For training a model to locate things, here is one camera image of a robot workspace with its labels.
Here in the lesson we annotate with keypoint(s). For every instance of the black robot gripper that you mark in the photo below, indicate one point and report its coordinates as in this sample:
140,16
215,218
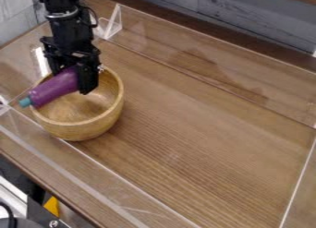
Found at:
70,45

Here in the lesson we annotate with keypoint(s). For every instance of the purple toy eggplant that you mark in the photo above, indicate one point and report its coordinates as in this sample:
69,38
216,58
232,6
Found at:
55,87

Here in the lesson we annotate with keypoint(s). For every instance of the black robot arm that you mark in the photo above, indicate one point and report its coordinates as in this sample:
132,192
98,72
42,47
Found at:
59,6

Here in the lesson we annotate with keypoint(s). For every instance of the brown wooden bowl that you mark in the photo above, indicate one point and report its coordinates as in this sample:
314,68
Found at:
78,117

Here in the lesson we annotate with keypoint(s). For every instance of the yellow black equipment base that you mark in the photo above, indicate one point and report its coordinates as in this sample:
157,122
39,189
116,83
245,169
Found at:
31,203

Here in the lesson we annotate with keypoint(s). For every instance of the clear acrylic table enclosure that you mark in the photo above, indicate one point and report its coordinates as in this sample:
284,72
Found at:
213,148

